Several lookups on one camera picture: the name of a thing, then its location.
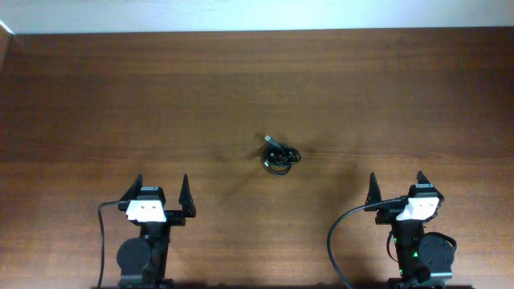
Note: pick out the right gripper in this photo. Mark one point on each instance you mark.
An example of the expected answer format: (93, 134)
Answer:
(388, 214)

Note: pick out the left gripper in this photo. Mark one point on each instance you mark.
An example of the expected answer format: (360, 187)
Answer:
(177, 217)

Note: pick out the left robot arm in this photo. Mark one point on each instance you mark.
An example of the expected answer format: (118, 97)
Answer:
(142, 260)

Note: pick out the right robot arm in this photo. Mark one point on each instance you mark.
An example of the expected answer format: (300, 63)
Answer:
(424, 258)

